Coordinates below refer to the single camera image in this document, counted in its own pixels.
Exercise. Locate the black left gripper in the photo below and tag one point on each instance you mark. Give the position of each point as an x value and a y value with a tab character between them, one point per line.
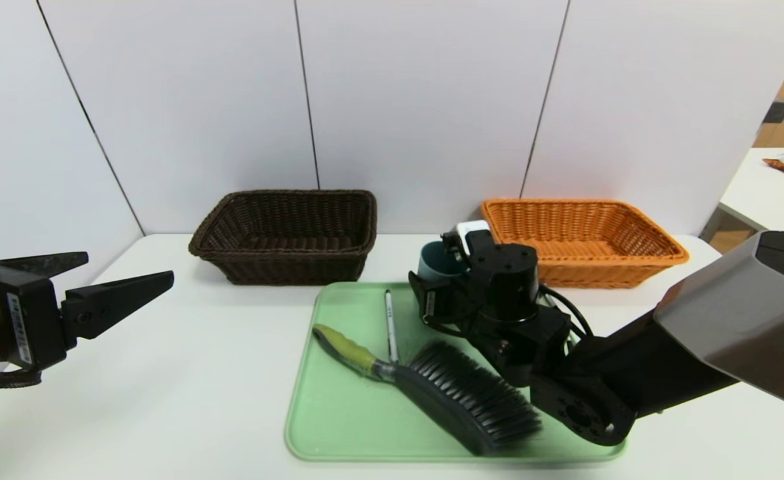
26	323

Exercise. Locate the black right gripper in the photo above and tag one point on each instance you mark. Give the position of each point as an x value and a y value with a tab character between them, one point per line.
430	302

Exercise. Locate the blue-grey plastic cup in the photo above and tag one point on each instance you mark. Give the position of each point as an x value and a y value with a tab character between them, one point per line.
432	263

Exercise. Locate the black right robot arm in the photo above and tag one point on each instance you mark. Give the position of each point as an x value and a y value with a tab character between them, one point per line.
732	320

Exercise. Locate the dark brown wicker basket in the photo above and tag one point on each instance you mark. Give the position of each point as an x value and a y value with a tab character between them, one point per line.
285	260

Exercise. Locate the orange wicker basket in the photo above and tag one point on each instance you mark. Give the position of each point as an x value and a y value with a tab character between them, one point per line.
598	233

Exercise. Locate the white pen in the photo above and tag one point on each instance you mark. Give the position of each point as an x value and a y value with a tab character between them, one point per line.
390	326

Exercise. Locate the light green plastic tray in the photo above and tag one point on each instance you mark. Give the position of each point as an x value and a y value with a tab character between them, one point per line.
345	413

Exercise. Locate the white side table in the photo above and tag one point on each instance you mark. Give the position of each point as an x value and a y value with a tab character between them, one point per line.
772	193

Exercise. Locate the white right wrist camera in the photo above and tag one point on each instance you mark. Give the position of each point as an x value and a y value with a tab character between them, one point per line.
472	233

